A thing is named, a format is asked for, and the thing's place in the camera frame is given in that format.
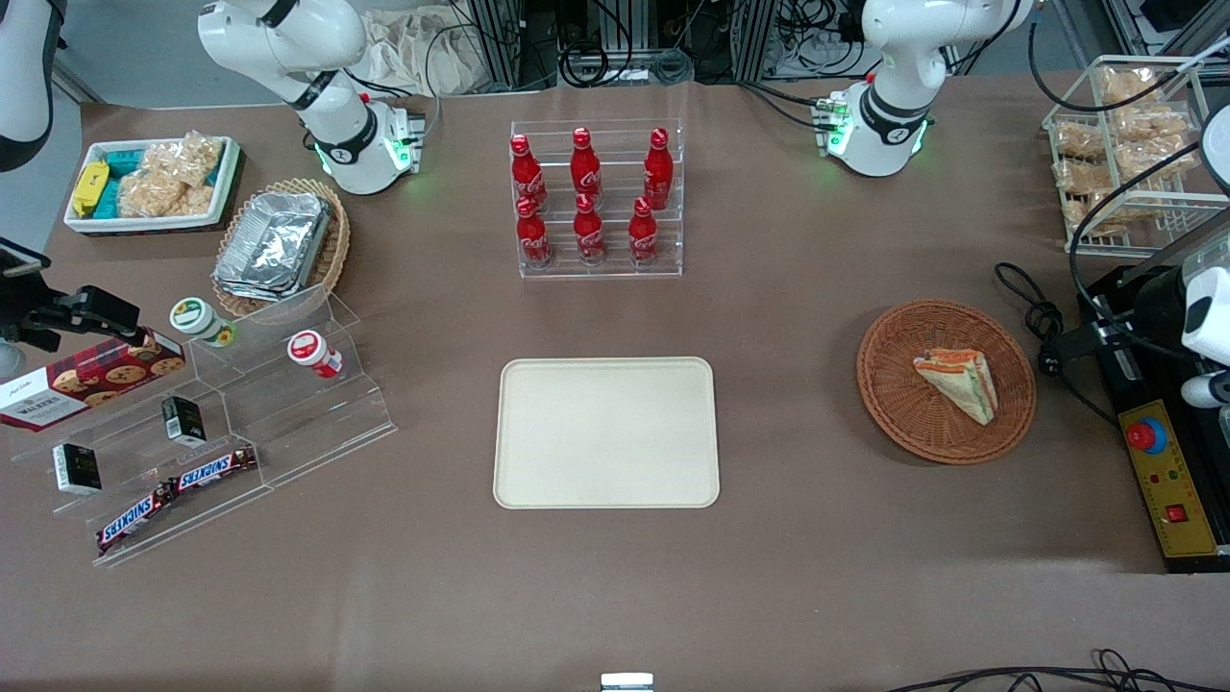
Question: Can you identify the yellow snack packet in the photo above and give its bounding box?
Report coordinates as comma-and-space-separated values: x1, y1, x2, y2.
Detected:
72, 161, 111, 218

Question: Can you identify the clear acrylic bottle rack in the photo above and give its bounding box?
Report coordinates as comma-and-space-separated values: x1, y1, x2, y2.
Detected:
509, 119, 684, 280

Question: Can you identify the clear bag of rice crackers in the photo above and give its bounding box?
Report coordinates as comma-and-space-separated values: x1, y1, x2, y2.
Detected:
116, 169, 215, 219
144, 131, 226, 189

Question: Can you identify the red cola bottle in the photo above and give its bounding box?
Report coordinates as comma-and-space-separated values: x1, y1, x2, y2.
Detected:
642, 128, 674, 211
570, 127, 603, 207
515, 196, 554, 269
509, 135, 548, 212
627, 197, 660, 266
573, 193, 607, 266

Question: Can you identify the green lid white cup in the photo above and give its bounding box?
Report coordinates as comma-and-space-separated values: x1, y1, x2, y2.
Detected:
169, 297, 237, 349

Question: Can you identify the coiled black cable bundle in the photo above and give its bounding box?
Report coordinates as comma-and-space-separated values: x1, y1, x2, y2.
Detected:
557, 38, 695, 89

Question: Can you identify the black base cable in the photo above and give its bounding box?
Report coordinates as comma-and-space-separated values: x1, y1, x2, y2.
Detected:
344, 69, 445, 147
738, 79, 839, 133

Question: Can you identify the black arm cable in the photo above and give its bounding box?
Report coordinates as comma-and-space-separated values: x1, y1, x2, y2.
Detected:
1067, 141, 1204, 364
1026, 17, 1204, 114

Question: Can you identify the red lid white cup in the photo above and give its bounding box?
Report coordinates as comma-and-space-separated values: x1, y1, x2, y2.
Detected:
286, 330, 344, 380

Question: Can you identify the triangle sandwich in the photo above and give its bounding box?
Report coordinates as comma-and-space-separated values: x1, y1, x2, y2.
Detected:
912, 348, 999, 426

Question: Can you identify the small black box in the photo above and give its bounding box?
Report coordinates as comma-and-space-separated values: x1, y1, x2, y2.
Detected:
160, 394, 208, 448
51, 441, 104, 497

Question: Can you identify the thin black cable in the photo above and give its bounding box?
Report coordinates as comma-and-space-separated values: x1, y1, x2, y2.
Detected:
882, 648, 1230, 692

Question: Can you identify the white rectangular snack bin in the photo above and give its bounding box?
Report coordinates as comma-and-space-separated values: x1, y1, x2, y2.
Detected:
62, 136, 244, 235

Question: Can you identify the cream cloth bag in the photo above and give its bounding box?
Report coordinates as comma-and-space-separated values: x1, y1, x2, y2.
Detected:
359, 8, 503, 98

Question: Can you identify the beige rectangular tray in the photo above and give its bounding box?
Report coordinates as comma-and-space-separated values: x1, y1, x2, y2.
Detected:
493, 357, 721, 509

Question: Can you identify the red tartan cookie box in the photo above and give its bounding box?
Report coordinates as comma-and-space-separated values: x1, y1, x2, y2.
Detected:
0, 328, 187, 433

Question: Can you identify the brown Snickers bar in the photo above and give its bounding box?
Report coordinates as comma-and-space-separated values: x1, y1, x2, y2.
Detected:
168, 444, 260, 494
94, 482, 177, 556

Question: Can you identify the black yellow control box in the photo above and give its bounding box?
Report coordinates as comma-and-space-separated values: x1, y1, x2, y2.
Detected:
1078, 263, 1230, 576

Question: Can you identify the round brown wicker basket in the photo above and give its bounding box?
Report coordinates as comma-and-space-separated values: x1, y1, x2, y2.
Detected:
856, 299, 1038, 466

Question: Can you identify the oval light wicker basket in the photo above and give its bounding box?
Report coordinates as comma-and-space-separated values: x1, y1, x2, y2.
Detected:
210, 177, 352, 320

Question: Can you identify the clear bag of fried snacks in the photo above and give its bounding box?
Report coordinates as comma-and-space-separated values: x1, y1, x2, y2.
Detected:
1061, 192, 1127, 238
1095, 65, 1161, 109
1113, 104, 1194, 185
1051, 122, 1108, 161
1053, 159, 1118, 195

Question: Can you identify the aluminium frame post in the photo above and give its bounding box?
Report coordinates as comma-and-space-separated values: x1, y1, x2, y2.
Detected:
469, 0, 560, 93
732, 0, 781, 84

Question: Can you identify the clear acrylic step shelf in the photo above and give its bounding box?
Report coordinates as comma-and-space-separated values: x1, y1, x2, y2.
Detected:
10, 285, 399, 569

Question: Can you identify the white wire basket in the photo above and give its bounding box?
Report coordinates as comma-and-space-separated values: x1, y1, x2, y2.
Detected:
1042, 54, 1230, 260

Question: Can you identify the black power cable with plug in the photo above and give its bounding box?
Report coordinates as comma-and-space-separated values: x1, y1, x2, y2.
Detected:
993, 260, 1121, 430

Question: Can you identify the silver foil container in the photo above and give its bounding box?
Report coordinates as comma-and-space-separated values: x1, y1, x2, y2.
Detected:
212, 190, 333, 303

